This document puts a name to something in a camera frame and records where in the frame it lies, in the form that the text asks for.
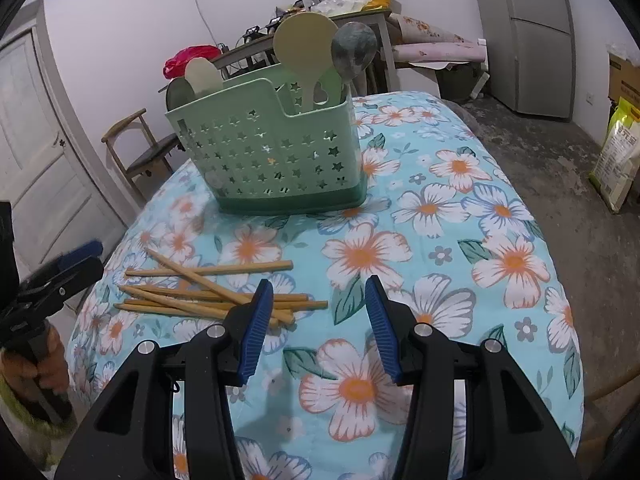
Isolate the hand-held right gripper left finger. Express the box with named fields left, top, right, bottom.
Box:
left=54, top=280, right=275, bottom=480

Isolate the dark bin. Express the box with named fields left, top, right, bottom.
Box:
left=434, top=62, right=477, bottom=104

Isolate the beige plastic soup spoon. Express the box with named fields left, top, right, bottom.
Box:
left=184, top=57, right=224, bottom=99

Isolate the pile of wooden chopsticks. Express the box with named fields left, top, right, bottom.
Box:
left=113, top=247, right=329, bottom=329

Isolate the rolled floral mat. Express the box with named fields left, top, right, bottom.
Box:
left=387, top=12, right=474, bottom=47

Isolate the green plastic utensil basket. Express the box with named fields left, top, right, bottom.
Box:
left=165, top=67, right=368, bottom=216

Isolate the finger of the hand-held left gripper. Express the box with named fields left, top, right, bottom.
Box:
left=17, top=256, right=105, bottom=311
left=50, top=241, right=104, bottom=269

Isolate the grey refrigerator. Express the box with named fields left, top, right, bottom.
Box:
left=466, top=0, right=592, bottom=122

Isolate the yellow white rice bag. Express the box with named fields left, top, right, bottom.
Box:
left=588, top=97, right=640, bottom=214

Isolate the wall cable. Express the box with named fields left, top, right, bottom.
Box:
left=180, top=0, right=227, bottom=52

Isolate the cardboard box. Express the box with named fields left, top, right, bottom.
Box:
left=607, top=42, right=640, bottom=112

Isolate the wooden chair dark seat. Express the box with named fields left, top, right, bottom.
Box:
left=102, top=108, right=182, bottom=202

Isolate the person's left hand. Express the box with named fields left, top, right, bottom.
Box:
left=2, top=332, right=72, bottom=402

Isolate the grey metal frame table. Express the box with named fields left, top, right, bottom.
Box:
left=159, top=7, right=397, bottom=100

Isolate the red plastic bag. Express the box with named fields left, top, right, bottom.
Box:
left=163, top=45, right=224, bottom=80

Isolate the beige plastic rice spoon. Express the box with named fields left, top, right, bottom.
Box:
left=272, top=12, right=341, bottom=111

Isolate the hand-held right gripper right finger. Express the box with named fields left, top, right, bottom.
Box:
left=365, top=276, right=583, bottom=480

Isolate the metal spoon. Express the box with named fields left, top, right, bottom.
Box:
left=330, top=21, right=379, bottom=107

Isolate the floral blue blanket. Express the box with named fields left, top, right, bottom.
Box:
left=65, top=91, right=586, bottom=480

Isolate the white plastic bag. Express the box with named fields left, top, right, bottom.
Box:
left=309, top=0, right=372, bottom=16

